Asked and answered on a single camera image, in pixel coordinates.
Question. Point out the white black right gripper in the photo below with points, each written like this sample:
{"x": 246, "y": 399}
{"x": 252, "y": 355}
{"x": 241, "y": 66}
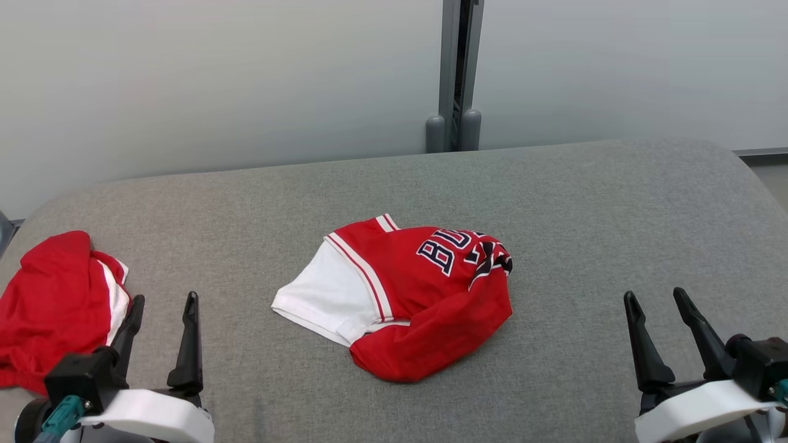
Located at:
{"x": 695, "y": 406}

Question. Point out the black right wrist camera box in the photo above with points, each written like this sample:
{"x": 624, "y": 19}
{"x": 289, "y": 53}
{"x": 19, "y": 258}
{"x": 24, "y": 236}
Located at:
{"x": 760, "y": 363}

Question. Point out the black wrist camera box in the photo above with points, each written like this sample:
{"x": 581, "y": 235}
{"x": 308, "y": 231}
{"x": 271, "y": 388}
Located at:
{"x": 760, "y": 363}
{"x": 80, "y": 375}

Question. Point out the red shorts with white stripe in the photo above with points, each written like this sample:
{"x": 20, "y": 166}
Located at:
{"x": 55, "y": 301}

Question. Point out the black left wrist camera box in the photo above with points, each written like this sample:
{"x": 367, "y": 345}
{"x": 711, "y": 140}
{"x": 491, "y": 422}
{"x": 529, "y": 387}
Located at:
{"x": 80, "y": 375}

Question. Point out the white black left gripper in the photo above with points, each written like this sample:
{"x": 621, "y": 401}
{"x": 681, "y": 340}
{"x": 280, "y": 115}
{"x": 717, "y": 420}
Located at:
{"x": 160, "y": 415}

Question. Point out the grey metal partition post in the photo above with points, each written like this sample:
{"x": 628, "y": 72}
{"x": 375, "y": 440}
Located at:
{"x": 448, "y": 74}

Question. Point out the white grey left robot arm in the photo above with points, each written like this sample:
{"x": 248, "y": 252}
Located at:
{"x": 28, "y": 424}

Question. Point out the red white lettered jersey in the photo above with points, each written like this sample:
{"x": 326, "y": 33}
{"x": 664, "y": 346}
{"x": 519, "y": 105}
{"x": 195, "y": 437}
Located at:
{"x": 431, "y": 307}

